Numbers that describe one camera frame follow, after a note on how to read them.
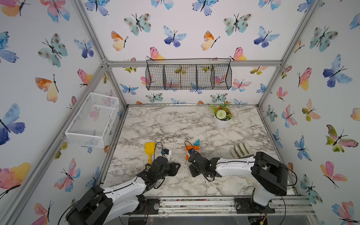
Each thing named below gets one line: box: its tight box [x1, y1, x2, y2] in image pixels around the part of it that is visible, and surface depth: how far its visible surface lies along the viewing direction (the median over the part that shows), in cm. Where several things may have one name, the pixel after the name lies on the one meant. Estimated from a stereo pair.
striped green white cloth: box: [229, 142, 255, 159], surface depth 97 cm
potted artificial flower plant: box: [210, 100, 235, 129], surface depth 100 cm
